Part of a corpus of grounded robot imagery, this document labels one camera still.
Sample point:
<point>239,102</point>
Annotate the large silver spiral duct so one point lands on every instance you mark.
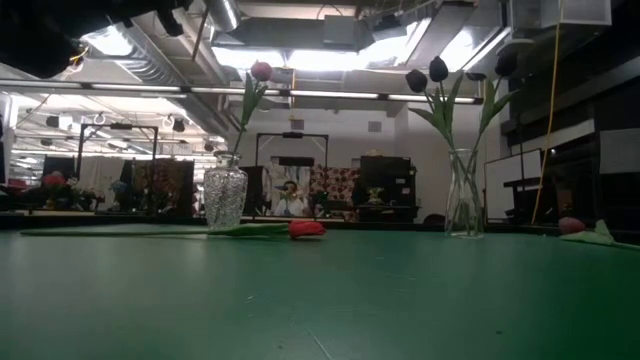
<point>145,70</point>

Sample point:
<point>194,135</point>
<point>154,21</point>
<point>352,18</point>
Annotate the smooth clear glass carafe vase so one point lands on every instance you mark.
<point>462,200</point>

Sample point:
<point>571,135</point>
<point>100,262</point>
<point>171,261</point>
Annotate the red flower bouquet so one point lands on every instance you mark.
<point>53,180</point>

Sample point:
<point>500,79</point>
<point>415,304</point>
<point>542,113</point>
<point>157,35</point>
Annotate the square wall vent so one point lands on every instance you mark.
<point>375,126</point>
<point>297,125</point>

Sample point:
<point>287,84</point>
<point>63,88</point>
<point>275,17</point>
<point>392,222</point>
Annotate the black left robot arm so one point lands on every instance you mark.
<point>40,35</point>

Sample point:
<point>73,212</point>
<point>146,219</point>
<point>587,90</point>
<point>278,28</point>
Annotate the white wall panel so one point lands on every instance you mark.
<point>620,150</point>

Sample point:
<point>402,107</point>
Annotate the white board panel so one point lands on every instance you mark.
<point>510,180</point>

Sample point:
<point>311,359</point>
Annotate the floral patterned cloth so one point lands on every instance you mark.
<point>340,185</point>

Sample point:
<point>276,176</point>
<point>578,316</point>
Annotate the white ceiling box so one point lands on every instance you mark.
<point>575,12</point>

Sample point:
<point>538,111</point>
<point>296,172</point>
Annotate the grey ceiling unit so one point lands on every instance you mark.
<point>340,30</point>

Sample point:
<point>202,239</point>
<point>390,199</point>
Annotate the long LED light bar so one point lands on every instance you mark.
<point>330,94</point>

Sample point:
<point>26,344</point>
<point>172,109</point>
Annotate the cut crystal glass vase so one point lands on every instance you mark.
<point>225,195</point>

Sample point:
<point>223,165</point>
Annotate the person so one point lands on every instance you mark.
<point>291,202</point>

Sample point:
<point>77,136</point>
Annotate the bright ceiling light panel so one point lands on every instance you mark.
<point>300,60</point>

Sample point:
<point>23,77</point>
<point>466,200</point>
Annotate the silver ventilation duct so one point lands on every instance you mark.
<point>222,12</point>

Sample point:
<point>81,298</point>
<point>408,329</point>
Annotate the black cabinet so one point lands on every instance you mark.
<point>387,175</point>

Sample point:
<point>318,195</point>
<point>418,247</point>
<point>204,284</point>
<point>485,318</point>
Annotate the dark rounded object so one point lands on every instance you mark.
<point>434,219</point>

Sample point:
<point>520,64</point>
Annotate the black camera rig frame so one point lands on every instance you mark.
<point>292,135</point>

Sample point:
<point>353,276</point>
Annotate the green table mat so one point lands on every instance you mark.
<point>300,300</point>

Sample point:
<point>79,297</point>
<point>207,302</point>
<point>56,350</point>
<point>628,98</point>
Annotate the bright red artificial tulip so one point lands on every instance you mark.
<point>306,229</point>

